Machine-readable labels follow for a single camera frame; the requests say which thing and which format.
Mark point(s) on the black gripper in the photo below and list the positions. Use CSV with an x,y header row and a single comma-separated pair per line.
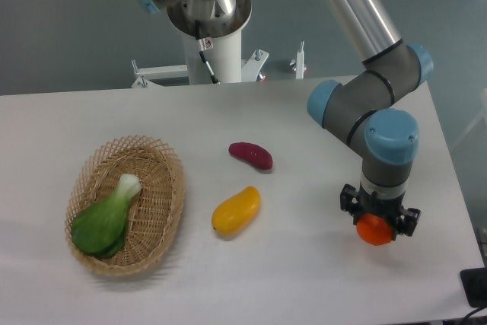
x,y
359,203

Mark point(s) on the orange fruit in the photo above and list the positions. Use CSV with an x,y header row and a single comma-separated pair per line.
x,y
374,230

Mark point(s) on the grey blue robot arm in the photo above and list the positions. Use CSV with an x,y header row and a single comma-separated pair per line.
x,y
359,113

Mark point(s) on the black device at edge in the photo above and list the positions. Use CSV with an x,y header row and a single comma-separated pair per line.
x,y
474,286

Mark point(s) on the purple sweet potato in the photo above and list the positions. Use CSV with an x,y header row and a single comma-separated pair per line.
x,y
252,154

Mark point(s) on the yellow mango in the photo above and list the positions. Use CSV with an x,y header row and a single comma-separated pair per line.
x,y
235,213

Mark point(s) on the woven wicker basket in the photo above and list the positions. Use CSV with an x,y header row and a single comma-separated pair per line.
x,y
155,211

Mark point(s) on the green bok choy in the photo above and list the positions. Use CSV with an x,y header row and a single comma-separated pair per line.
x,y
100,230

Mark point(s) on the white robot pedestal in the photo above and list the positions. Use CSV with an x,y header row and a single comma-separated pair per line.
x,y
211,32

